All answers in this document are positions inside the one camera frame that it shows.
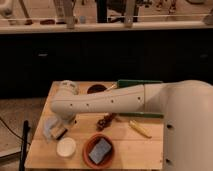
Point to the brown grape bunch toy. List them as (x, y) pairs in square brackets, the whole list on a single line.
[(105, 122)]

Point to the white paper cup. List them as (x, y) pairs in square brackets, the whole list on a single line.
[(66, 147)]

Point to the wooden spoon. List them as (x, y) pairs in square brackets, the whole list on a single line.
[(114, 86)]

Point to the dark brown bowl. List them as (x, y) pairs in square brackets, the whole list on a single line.
[(96, 88)]

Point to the green plastic tray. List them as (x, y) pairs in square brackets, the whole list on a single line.
[(127, 83)]

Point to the blue sponge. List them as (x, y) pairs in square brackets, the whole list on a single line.
[(100, 150)]

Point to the yellow corn cob toy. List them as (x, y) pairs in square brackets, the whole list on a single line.
[(137, 127)]

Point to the light blue crumpled cloth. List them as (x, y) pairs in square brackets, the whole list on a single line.
[(49, 123)]

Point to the black metal stand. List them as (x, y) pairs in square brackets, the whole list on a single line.
[(24, 143)]

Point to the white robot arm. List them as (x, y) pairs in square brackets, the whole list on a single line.
[(187, 107)]

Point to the terracotta orange bowl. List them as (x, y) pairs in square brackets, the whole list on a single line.
[(87, 148)]

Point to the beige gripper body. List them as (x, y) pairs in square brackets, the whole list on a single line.
[(69, 122)]

